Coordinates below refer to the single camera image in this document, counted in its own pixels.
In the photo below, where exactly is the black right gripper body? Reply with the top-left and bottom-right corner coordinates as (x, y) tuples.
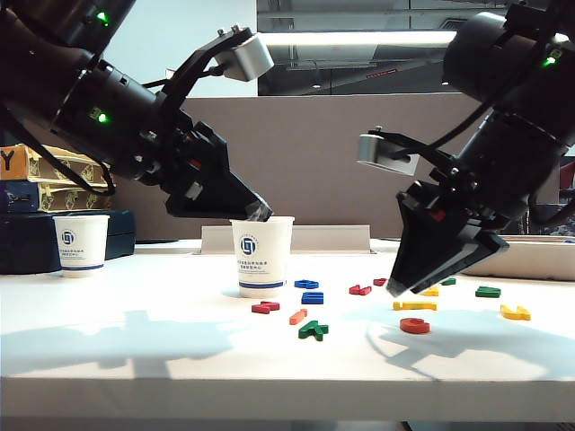
(395, 167), (509, 233)

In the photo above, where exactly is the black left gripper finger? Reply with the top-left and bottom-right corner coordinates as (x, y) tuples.
(164, 200), (252, 222)
(196, 167), (274, 223)

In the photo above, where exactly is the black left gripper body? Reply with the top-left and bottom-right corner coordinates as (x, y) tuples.
(133, 111), (230, 204)

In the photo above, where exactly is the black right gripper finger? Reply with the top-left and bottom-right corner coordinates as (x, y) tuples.
(405, 218), (509, 295)
(385, 207), (469, 298)

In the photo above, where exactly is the white paper cup blue logo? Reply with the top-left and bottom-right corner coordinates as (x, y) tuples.
(229, 215), (296, 300)
(52, 215), (111, 280)

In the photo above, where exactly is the orange letter C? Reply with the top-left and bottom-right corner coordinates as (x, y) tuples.
(399, 317), (431, 336)

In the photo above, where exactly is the long yellow letter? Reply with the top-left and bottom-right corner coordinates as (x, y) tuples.
(392, 300), (438, 312)

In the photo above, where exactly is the yellow hooked letter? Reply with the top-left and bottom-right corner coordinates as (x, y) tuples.
(500, 303), (532, 322)

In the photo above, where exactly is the green letter K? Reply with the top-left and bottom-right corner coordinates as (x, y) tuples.
(297, 320), (330, 342)

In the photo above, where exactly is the yellow box with letter Y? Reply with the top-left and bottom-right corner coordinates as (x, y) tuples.
(0, 143), (111, 188)

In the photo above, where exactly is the beige paper pulp tray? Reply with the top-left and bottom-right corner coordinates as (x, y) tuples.
(462, 234), (575, 282)

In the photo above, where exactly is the brown desk divider panel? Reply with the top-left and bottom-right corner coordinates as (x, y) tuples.
(110, 92), (561, 242)

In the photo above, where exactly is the black carrying case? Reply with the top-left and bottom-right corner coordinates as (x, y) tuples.
(0, 208), (137, 277)

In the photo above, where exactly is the long ceiling light strip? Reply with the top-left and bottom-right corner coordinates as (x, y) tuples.
(256, 30), (456, 47)

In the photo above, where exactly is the black right camera bracket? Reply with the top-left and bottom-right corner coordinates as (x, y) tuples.
(379, 129), (464, 189)

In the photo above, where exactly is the black camera bracket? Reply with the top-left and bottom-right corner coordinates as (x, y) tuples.
(379, 129), (464, 189)
(155, 27), (255, 131)

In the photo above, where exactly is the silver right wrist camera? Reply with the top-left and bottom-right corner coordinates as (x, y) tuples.
(356, 128), (420, 177)

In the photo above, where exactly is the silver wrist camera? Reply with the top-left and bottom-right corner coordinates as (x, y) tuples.
(213, 26), (276, 83)
(356, 128), (420, 177)

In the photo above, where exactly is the black left camera bracket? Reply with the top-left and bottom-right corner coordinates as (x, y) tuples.
(155, 27), (255, 131)

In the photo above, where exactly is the grey cable slot flap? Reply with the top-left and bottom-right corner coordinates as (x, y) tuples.
(199, 224), (371, 256)

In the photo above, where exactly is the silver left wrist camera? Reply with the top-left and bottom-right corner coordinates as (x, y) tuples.
(213, 26), (276, 83)

